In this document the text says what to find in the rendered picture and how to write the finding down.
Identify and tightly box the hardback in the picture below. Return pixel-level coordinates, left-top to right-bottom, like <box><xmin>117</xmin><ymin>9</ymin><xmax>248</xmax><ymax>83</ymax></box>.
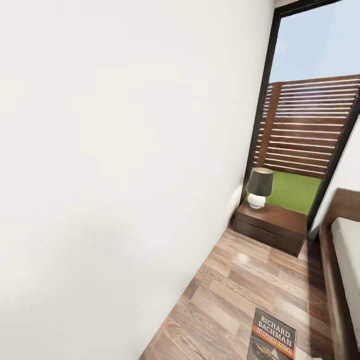
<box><xmin>246</xmin><ymin>307</ymin><xmax>297</xmax><ymax>360</ymax></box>

